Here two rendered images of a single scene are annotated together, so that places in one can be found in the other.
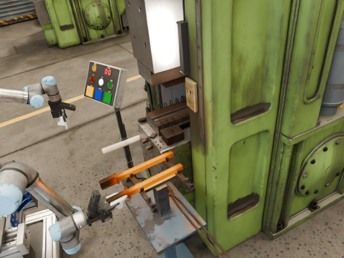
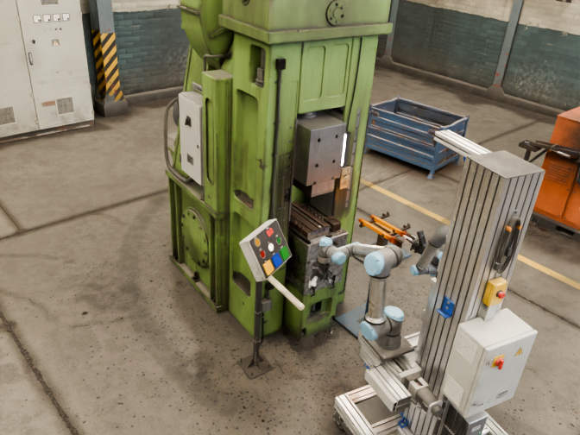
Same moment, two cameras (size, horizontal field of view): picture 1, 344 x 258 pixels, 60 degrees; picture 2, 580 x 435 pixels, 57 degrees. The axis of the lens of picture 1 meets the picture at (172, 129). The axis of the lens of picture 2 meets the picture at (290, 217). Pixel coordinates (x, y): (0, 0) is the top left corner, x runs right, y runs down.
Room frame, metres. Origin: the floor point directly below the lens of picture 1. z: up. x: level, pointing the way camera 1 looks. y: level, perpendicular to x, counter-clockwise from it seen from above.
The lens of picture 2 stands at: (2.60, 3.32, 2.97)
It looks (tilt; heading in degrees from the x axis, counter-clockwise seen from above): 30 degrees down; 257
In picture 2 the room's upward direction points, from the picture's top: 4 degrees clockwise
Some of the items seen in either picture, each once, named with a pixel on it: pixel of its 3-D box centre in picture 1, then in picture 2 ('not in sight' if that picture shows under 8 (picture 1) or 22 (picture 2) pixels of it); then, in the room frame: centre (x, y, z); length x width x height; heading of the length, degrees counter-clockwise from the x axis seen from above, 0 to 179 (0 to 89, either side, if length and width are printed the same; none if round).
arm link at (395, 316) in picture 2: not in sight; (392, 319); (1.44, 1.14, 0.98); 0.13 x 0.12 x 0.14; 23
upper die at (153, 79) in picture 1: (175, 63); (305, 176); (1.70, -0.07, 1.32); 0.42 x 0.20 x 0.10; 114
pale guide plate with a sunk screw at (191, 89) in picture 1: (191, 94); (344, 178); (1.38, -0.12, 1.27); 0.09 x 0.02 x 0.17; 24
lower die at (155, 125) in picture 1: (180, 113); (301, 219); (1.70, -0.07, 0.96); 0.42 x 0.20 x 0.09; 114
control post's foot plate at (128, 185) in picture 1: (132, 176); (255, 361); (2.09, 0.43, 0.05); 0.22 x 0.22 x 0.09; 24
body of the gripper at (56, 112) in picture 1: (57, 107); (323, 269); (1.75, 0.74, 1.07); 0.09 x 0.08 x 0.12; 105
